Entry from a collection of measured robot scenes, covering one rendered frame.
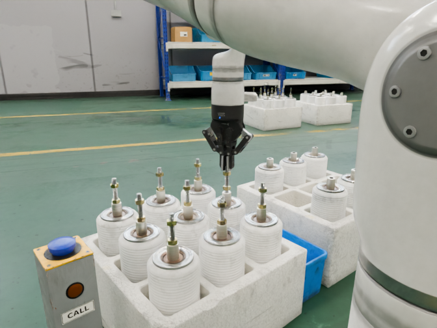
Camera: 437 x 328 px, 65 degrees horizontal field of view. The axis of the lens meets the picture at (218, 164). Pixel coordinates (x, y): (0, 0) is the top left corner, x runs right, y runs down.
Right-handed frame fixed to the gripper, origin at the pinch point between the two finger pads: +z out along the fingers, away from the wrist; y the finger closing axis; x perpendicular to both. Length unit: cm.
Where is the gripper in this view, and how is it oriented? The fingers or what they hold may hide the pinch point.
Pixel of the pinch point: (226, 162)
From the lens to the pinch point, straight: 82.3
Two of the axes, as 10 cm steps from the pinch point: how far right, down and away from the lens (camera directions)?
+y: 8.8, 1.5, -4.6
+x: 4.8, -2.6, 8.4
